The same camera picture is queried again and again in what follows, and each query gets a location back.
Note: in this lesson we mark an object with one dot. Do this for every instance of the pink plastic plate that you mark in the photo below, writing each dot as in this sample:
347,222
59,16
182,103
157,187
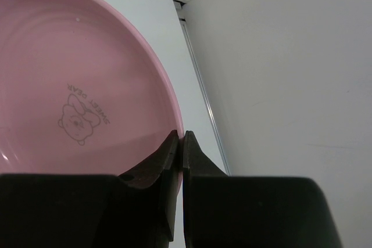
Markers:
82,92

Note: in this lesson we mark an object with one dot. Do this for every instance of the aluminium rail right side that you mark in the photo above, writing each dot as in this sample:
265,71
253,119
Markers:
180,13

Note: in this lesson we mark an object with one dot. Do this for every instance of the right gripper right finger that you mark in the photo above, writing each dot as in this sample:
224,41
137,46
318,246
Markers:
225,211

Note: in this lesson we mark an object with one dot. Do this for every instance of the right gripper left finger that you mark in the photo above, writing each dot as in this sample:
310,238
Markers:
134,209

